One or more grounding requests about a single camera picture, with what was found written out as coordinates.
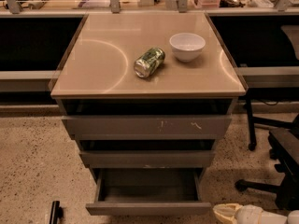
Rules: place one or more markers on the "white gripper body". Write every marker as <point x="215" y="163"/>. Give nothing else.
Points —
<point x="249" y="215"/>

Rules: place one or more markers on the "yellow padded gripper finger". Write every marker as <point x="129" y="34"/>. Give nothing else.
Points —
<point x="225" y="213"/>

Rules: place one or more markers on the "grey bottom drawer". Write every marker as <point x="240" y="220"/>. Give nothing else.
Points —
<point x="148" y="192"/>

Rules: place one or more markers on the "grey drawer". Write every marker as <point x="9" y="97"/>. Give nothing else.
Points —
<point x="147" y="127"/>
<point x="148" y="192"/>
<point x="148" y="159"/>

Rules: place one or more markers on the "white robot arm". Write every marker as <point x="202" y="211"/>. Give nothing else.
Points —
<point x="273" y="218"/>

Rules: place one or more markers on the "grey middle drawer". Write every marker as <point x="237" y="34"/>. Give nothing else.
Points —
<point x="148" y="159"/>

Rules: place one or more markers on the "grey drawer cabinet with top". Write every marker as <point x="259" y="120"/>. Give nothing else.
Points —
<point x="98" y="77"/>

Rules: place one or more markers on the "grey top drawer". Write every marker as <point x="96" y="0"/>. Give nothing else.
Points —
<point x="147" y="127"/>

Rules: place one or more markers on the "black table leg with caster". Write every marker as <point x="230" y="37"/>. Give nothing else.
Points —
<point x="252" y="135"/>

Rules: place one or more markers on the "black office chair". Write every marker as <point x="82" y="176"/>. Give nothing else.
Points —
<point x="285" y="148"/>

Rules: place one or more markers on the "black object on floor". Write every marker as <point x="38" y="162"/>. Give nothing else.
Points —
<point x="56" y="213"/>

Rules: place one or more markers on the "green soda can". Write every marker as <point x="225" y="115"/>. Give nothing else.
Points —
<point x="147" y="63"/>

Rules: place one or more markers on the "white bowl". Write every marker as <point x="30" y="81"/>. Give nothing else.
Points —
<point x="186" y="46"/>

